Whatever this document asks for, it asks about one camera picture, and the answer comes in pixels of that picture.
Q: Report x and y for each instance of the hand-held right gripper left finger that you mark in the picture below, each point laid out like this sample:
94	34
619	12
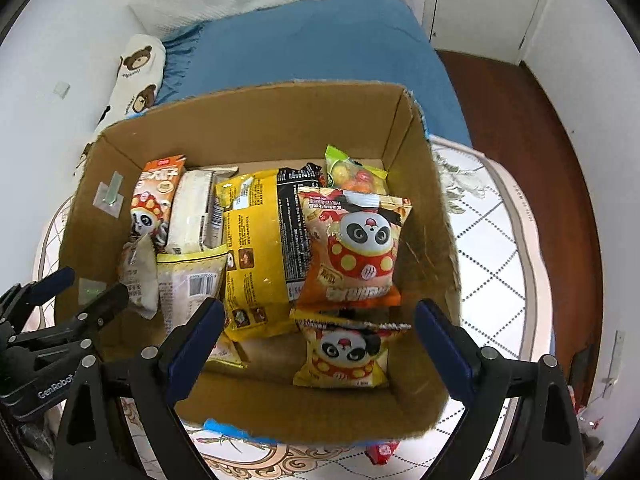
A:
196	347

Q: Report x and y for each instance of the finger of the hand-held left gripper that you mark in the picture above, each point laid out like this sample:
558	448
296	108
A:
102	307
50	280

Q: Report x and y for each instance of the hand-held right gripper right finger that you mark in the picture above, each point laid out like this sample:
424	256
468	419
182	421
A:
442	352

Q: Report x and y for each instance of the clear bun packet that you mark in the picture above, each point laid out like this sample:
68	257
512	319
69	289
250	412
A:
137	275

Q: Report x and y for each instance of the white nut snack packet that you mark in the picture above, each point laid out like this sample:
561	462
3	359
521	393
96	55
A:
187	285

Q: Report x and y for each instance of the yellow panda snack packet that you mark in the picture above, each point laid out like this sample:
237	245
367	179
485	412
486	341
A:
345	355

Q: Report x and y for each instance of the long yellow snack packet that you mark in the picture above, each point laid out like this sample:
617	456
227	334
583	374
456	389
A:
250	260

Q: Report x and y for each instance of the wide orange panda packet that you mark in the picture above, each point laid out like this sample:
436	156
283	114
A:
150	195

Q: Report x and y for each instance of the orange panda snack packet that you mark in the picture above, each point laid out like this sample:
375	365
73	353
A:
355	260

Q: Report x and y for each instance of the white cake packet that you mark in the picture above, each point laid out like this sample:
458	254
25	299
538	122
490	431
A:
190	210

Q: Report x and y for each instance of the long black snack packet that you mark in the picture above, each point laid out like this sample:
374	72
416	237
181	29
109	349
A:
292	220

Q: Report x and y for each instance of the colourful candy ball bag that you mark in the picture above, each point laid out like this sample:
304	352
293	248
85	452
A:
355	175

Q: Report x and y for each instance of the printed cardboard box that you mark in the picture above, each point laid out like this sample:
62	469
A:
280	120

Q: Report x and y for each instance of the white quilted blanket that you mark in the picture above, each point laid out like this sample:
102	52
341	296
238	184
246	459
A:
500	280

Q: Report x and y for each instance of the red triangular snack packet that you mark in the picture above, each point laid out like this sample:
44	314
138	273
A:
382	452

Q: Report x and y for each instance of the bear print pillow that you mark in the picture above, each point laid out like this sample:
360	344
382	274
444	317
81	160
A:
135	70

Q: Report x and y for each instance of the blue bedsheet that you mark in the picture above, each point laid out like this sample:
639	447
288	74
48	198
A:
320	45

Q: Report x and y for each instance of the white door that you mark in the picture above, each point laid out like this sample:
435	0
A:
480	0

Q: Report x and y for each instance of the white wall sticker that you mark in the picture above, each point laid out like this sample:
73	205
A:
62	89

